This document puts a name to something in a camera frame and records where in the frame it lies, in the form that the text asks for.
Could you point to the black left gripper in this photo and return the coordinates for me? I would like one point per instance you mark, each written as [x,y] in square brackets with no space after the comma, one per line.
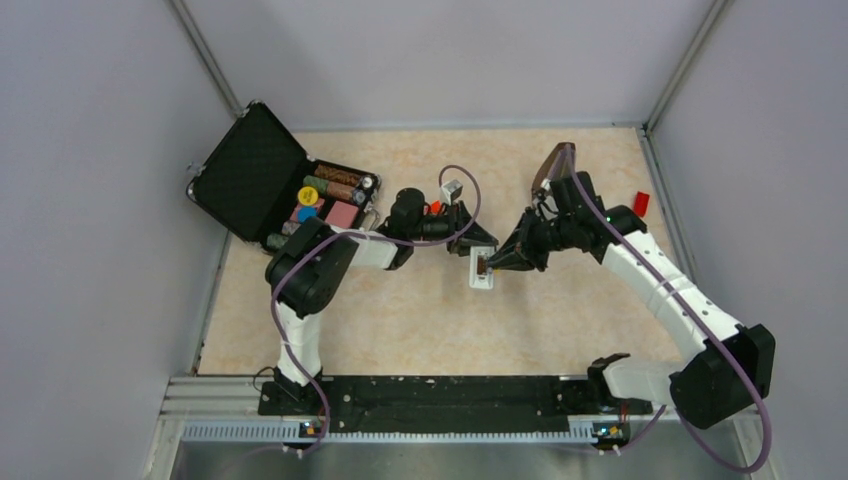
[476,235]

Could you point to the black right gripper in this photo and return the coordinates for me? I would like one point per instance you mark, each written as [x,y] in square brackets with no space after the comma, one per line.
[521,237]

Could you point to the white remote control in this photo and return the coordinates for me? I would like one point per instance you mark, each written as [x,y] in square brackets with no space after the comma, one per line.
[481,276]

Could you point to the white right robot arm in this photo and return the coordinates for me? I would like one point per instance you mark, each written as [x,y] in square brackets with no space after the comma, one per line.
[725,366]

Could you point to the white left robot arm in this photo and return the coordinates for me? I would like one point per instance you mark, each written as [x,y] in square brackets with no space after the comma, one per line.
[306,272]

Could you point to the brown wooden metronome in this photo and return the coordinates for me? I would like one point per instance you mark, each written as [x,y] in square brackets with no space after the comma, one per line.
[557,165]

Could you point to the pink card deck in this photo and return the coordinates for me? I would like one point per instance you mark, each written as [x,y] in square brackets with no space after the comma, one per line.
[342,215]

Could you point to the red toy brick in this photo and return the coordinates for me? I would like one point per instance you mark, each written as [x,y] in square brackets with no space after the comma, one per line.
[641,203]

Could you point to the blue poker chip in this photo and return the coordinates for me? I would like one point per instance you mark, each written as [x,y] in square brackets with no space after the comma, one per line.
[305,212]

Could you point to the yellow poker chip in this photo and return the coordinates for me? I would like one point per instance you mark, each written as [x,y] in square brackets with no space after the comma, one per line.
[308,196]

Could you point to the black poker chip case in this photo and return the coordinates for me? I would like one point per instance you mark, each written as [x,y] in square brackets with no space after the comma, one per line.
[249,183]

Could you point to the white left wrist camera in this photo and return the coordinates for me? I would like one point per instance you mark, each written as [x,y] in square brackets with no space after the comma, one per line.
[450,192]

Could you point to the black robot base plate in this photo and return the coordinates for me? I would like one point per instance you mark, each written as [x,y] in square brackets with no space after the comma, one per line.
[444,404]

